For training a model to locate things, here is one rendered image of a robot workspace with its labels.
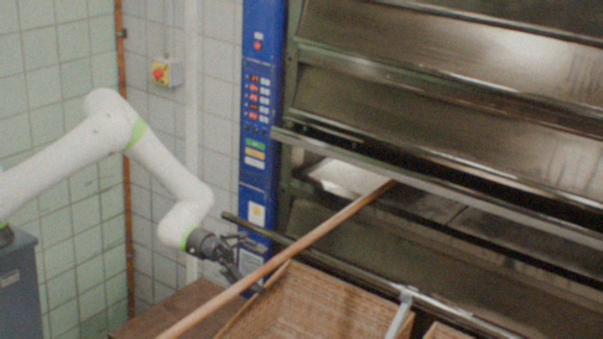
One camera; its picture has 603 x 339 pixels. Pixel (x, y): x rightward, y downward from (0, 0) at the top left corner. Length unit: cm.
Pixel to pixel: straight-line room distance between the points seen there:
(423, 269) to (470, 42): 81
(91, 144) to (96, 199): 134
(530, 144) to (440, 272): 58
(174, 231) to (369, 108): 76
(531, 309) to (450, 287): 28
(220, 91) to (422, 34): 90
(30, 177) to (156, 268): 154
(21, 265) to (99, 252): 113
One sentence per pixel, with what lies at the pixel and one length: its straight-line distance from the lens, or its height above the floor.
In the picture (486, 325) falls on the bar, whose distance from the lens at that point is 219.
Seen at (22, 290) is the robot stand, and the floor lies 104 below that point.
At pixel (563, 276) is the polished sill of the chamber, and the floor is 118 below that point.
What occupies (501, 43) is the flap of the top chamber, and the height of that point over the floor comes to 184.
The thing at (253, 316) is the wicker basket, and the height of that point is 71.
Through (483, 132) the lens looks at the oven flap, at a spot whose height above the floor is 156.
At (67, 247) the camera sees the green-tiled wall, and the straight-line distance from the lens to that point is 342.
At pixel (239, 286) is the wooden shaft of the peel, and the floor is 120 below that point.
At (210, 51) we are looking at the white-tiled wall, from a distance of 293.
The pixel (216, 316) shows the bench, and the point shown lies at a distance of 310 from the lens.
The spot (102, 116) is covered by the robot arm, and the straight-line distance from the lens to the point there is 211.
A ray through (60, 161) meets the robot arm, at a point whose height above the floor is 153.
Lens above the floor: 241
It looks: 25 degrees down
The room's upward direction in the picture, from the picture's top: 4 degrees clockwise
